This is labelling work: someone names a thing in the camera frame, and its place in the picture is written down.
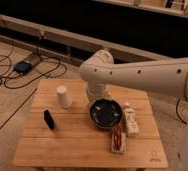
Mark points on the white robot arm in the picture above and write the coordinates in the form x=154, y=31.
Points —
x=169, y=77

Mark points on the dark ceramic bowl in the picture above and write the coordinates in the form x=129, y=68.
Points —
x=106, y=113

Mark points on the black eraser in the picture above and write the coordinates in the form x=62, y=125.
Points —
x=48, y=119

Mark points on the white bottle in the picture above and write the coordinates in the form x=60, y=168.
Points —
x=130, y=120

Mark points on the red item in tray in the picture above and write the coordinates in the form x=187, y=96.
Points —
x=118, y=141

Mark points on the wooden table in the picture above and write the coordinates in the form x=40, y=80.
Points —
x=76, y=142

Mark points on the blue power adapter box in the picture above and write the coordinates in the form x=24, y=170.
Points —
x=22, y=67

